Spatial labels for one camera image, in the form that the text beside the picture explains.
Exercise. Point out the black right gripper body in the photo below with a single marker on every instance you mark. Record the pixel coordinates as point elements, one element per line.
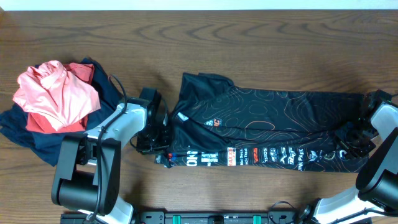
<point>354,139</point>

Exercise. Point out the pink shirt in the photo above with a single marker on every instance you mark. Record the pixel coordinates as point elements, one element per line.
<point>56,93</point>

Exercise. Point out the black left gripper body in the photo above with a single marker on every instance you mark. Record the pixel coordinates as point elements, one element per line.
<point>154,140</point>

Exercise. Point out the navy blue garment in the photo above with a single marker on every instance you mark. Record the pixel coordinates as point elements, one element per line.
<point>47,146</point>

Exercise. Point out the red shirt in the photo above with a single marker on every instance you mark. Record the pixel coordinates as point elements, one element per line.
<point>53,124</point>

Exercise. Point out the black patterned cycling jersey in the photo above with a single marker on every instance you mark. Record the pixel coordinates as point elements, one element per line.
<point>216,123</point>

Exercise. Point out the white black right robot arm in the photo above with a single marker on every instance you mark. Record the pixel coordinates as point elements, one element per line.
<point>375,191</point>

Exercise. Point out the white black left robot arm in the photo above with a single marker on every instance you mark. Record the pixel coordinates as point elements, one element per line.
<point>88,172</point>

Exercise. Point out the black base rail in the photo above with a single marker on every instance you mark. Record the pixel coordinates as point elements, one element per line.
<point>160,217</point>

